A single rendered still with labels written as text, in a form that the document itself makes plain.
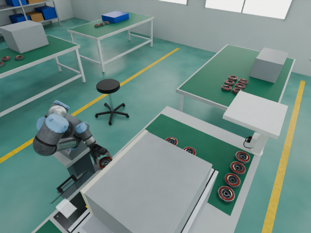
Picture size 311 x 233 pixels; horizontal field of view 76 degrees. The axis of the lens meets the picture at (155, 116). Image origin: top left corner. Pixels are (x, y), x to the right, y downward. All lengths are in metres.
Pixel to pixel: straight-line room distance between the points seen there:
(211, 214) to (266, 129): 0.65
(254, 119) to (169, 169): 0.76
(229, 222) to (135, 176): 0.80
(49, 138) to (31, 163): 1.80
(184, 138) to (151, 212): 1.11
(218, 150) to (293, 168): 1.44
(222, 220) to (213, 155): 0.53
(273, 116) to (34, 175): 2.55
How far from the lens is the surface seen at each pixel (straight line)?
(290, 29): 5.15
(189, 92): 2.42
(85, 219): 1.07
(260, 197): 2.61
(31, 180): 2.81
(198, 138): 1.86
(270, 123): 1.49
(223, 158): 1.76
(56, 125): 1.17
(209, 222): 1.46
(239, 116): 1.45
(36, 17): 7.64
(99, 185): 0.90
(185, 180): 0.89
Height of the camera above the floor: 2.07
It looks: 41 degrees down
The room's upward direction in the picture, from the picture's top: 1 degrees clockwise
